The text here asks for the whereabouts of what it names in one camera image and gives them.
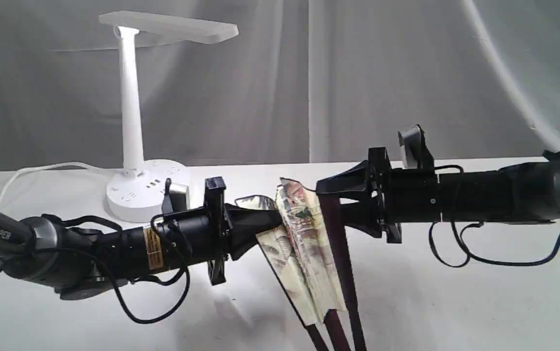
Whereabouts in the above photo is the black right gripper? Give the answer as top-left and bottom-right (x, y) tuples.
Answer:
(316, 147), (442, 244)

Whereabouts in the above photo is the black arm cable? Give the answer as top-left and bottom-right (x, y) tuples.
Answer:
(428, 165), (560, 269)
(0, 214), (193, 325)

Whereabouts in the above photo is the white lamp power cable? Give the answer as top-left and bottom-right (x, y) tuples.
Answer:
(0, 162), (123, 210)

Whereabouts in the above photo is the painted folding paper fan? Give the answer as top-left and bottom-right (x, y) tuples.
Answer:
(235, 178), (367, 351)

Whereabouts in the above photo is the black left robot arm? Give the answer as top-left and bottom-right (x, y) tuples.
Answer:
(0, 177), (282, 300)

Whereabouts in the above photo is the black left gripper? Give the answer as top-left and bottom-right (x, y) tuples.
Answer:
(161, 177), (283, 285)

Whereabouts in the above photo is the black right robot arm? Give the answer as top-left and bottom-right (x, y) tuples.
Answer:
(316, 147), (560, 243)

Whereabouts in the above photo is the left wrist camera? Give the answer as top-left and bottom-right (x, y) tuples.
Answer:
(161, 177), (190, 214)

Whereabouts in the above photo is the white desk lamp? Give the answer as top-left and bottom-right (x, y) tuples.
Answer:
(99, 11), (239, 223)

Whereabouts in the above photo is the grey backdrop curtain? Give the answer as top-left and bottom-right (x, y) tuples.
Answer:
(0, 0), (560, 171)

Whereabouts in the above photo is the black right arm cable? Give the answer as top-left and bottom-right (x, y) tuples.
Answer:
(428, 165), (560, 269)

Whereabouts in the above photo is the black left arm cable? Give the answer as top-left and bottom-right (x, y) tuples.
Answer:
(0, 214), (193, 325)

